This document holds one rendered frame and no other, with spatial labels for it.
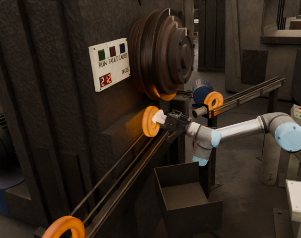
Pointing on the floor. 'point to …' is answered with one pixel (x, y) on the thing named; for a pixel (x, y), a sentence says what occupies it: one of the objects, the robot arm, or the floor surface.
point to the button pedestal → (294, 164)
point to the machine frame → (72, 105)
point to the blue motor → (200, 91)
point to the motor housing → (205, 177)
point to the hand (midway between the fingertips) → (151, 117)
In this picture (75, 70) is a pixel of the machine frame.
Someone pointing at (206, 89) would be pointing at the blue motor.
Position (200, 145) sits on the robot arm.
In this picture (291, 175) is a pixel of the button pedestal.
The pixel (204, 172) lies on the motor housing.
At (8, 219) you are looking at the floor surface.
